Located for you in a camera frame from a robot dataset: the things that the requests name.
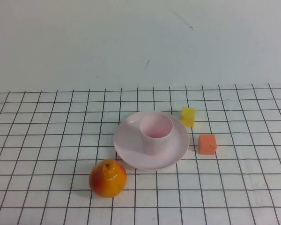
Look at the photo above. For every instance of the pink round plate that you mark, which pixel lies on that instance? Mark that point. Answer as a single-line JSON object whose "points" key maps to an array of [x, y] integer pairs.
{"points": [[127, 143]]}

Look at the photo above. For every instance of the orange red toy fruit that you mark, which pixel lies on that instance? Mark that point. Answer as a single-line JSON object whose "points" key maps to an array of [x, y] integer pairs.
{"points": [[107, 182]]}

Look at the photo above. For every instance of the white black grid tablecloth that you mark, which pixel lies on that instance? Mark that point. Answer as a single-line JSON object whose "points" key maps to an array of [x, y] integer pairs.
{"points": [[49, 140]]}

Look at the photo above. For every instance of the yellow foam cube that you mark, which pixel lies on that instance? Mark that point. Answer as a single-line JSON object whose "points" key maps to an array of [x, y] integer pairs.
{"points": [[187, 117]]}

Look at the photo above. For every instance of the pink plastic cup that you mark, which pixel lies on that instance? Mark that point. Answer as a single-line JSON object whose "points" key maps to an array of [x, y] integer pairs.
{"points": [[155, 143]]}

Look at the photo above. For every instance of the orange foam cube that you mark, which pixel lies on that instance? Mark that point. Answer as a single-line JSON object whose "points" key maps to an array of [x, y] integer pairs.
{"points": [[206, 144]]}

